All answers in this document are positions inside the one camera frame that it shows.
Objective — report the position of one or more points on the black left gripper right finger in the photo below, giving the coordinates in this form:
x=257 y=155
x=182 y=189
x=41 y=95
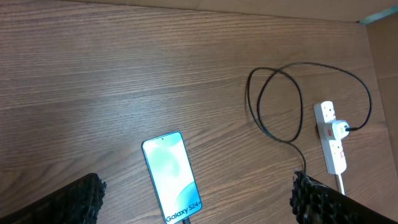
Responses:
x=313 y=202

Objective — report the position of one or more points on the white power strip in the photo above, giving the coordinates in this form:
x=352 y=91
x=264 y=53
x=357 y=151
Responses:
x=332 y=150

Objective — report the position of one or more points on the white charger adapter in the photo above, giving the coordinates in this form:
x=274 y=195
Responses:
x=336 y=130

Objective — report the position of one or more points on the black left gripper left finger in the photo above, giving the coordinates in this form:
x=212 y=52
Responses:
x=76 y=203

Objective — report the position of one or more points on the Samsung Galaxy smartphone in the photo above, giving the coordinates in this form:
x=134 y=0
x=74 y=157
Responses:
x=172 y=176

